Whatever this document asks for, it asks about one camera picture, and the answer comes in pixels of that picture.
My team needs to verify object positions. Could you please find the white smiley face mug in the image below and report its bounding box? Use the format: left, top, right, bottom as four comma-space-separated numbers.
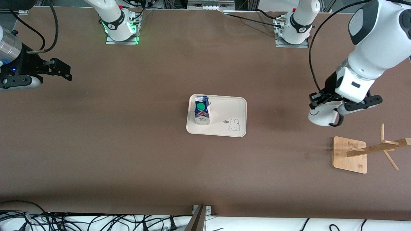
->
308, 99, 344, 127

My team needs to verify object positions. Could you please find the blue milk carton green cap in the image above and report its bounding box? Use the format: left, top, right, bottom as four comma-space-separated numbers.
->
194, 95, 211, 125

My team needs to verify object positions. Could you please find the white tray with rabbit print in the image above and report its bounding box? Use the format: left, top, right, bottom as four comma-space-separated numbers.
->
186, 94, 247, 138

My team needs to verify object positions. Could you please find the wooden mug stand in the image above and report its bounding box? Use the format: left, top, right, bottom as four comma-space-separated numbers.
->
332, 123, 411, 175

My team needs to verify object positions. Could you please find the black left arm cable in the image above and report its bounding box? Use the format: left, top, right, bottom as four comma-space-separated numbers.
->
309, 0, 380, 94

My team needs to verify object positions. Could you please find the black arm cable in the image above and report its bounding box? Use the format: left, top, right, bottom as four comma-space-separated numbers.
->
9, 0, 60, 54
309, 0, 380, 94

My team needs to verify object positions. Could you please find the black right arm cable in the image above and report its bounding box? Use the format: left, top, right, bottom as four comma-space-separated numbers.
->
9, 0, 60, 54

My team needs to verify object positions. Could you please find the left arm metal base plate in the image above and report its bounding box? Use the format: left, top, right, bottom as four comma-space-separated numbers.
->
275, 36, 310, 49

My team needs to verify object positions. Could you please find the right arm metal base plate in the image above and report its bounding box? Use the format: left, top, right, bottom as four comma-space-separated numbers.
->
105, 31, 139, 46

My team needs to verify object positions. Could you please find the black cable on table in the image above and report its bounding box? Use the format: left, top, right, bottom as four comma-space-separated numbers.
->
224, 9, 285, 28

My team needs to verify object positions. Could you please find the black looped floor cable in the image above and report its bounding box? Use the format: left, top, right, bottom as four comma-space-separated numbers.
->
0, 200, 49, 225

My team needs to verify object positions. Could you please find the metal table bracket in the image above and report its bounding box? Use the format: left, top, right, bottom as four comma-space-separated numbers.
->
192, 205, 212, 231

